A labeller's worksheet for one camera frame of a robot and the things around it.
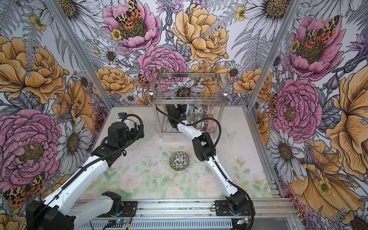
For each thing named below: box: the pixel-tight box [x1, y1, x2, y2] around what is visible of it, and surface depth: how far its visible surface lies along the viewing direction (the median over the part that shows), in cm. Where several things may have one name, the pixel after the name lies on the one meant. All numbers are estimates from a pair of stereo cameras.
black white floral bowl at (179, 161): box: [169, 151, 190, 172], surface depth 91 cm
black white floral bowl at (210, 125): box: [207, 119, 215, 133], surface depth 99 cm
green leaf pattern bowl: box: [192, 103, 204, 117], surface depth 107 cm
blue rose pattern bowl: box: [184, 103, 192, 117], surface depth 107 cm
